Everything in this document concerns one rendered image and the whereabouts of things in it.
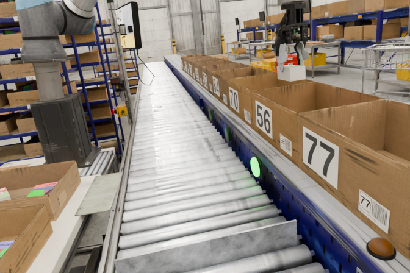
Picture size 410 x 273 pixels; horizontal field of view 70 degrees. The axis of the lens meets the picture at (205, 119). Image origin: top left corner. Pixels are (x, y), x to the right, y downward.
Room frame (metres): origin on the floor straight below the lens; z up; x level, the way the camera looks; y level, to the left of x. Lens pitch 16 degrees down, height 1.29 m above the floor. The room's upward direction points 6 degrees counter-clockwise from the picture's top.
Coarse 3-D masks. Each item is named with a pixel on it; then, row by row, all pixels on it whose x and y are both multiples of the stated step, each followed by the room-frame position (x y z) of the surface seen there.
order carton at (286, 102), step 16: (256, 96) 1.12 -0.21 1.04; (272, 96) 1.19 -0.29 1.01; (288, 96) 1.20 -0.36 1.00; (304, 96) 1.22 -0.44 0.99; (320, 96) 1.18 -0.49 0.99; (336, 96) 1.08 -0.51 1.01; (352, 96) 0.99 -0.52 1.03; (368, 96) 0.91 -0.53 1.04; (272, 112) 0.97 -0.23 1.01; (288, 112) 0.85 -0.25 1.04; (256, 128) 1.14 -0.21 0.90; (272, 128) 0.97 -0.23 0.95; (288, 128) 0.85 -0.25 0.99; (272, 144) 0.98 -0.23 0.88
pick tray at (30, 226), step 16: (16, 208) 0.79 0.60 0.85; (32, 208) 0.80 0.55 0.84; (0, 224) 0.79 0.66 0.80; (16, 224) 0.79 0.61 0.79; (32, 224) 0.71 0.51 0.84; (48, 224) 0.78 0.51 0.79; (0, 240) 0.77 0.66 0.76; (16, 240) 0.64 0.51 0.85; (32, 240) 0.69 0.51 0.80; (16, 256) 0.62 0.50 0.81; (32, 256) 0.67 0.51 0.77; (0, 272) 0.56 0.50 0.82; (16, 272) 0.60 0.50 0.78
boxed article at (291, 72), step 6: (288, 66) 0.98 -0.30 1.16; (294, 66) 0.96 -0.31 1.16; (300, 66) 0.95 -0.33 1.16; (282, 72) 1.00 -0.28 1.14; (288, 72) 0.96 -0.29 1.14; (294, 72) 0.95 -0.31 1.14; (300, 72) 0.95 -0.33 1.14; (282, 78) 1.00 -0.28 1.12; (288, 78) 0.96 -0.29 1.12; (294, 78) 0.95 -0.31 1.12; (300, 78) 0.95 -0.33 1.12
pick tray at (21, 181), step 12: (24, 168) 1.12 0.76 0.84; (36, 168) 1.12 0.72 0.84; (48, 168) 1.13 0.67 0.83; (60, 168) 1.13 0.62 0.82; (72, 168) 1.08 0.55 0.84; (0, 180) 1.11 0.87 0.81; (12, 180) 1.12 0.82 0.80; (24, 180) 1.12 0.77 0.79; (36, 180) 1.12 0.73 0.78; (48, 180) 1.13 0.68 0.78; (60, 180) 0.96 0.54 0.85; (72, 180) 1.05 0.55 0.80; (12, 192) 1.09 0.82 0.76; (24, 192) 1.08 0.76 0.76; (60, 192) 0.94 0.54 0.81; (72, 192) 1.03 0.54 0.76; (0, 204) 0.85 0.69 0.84; (12, 204) 0.85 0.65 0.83; (24, 204) 0.85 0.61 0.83; (36, 204) 0.86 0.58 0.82; (48, 204) 0.86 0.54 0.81; (60, 204) 0.92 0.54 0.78
